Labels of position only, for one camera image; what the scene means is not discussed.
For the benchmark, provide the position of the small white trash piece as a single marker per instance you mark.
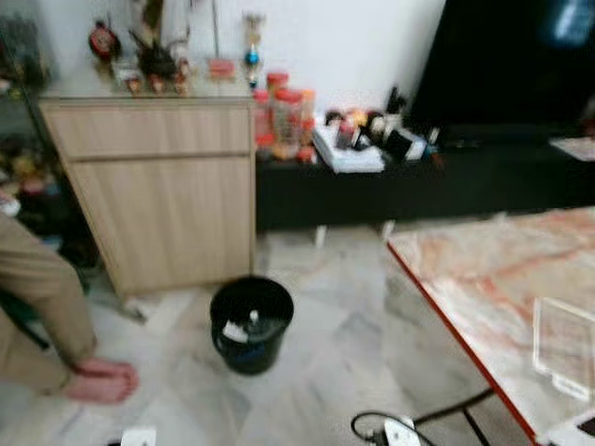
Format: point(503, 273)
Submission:
point(255, 318)

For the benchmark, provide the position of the black rubbish bin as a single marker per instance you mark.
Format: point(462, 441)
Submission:
point(251, 358)

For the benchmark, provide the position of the white crumpled paper trash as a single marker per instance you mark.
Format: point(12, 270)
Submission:
point(235, 332)

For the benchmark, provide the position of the white pink booklet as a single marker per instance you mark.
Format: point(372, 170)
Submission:
point(576, 149)

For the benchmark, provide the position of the clear acrylic tray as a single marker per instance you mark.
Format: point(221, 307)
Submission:
point(558, 381)

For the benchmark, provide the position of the black television console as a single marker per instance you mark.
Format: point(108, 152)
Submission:
point(418, 190)

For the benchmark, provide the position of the black television screen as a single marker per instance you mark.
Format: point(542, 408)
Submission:
point(502, 65)

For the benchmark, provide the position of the small black box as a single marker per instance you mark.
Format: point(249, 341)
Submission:
point(404, 144)

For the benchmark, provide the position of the white printed box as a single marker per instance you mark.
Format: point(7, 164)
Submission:
point(578, 431)

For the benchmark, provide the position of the flat white box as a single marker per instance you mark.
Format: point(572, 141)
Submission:
point(346, 160)

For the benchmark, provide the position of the red-lidded snack jar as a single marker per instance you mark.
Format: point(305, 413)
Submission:
point(287, 121)
point(261, 119)

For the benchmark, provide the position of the orange-lidded snack jar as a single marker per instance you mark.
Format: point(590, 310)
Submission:
point(277, 81)

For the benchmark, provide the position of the slim gold blue trophy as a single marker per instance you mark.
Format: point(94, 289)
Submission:
point(253, 51)

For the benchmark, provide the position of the small red box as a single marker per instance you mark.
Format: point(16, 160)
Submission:
point(221, 68)

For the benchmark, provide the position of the light wooden cabinet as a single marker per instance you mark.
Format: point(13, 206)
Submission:
point(158, 195)

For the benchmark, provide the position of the dark spiky table ornament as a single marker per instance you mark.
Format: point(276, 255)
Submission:
point(156, 58)

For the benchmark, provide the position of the person's bare foot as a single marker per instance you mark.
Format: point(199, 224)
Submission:
point(102, 381)

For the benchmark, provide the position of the round red black ornament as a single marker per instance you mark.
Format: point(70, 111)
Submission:
point(104, 41)

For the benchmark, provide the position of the person's leg in khaki trousers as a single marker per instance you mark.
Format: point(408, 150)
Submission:
point(37, 297)

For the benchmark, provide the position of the glass display cabinet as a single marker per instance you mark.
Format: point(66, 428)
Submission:
point(19, 56)

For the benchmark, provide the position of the black table leg frame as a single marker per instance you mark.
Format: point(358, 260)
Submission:
point(460, 406)

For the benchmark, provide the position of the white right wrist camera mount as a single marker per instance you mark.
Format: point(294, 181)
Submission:
point(402, 434)

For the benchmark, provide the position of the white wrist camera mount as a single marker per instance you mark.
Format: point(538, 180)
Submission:
point(139, 438)
point(402, 434)

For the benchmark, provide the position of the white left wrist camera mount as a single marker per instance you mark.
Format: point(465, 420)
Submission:
point(139, 438)

